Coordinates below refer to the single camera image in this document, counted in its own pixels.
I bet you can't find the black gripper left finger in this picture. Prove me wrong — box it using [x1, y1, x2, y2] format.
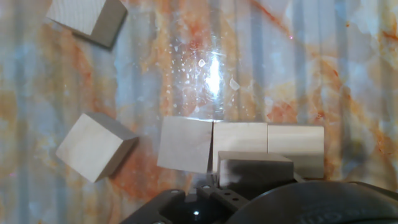
[119, 185, 249, 224]

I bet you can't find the light wooden cube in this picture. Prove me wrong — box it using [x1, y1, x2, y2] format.
[212, 122, 269, 172]
[45, 0, 128, 49]
[157, 116, 214, 174]
[217, 151, 295, 189]
[267, 124, 325, 179]
[55, 112, 139, 184]

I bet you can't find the orange marble pattern mat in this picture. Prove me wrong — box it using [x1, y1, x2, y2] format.
[0, 0, 398, 224]

